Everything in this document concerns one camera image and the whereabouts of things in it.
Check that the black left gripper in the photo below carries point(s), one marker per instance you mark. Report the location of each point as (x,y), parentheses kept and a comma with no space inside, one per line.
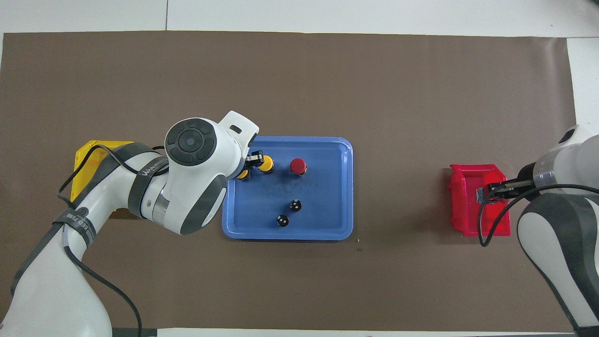
(247,164)

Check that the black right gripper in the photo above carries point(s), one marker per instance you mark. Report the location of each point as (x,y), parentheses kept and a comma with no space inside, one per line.
(526,182)

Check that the yellow push button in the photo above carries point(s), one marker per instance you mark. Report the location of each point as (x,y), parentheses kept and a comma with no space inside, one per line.
(243,175)
(267,164)

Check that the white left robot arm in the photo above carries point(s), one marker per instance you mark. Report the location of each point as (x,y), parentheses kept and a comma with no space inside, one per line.
(196,187)

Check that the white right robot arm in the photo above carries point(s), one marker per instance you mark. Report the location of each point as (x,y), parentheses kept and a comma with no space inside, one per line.
(561,234)

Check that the red plastic bin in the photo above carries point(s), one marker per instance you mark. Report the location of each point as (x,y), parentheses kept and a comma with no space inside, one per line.
(463,206)

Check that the black cylinder component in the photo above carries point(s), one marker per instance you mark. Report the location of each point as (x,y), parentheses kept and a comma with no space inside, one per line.
(282,220)
(295,205)

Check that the blue plastic tray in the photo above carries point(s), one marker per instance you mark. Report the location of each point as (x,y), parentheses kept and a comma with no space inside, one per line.
(318,206)

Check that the brown table mat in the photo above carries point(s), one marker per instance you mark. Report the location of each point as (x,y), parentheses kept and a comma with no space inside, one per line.
(299,84)

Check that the yellow plastic bin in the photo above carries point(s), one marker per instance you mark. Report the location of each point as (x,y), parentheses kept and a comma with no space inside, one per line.
(86,157)

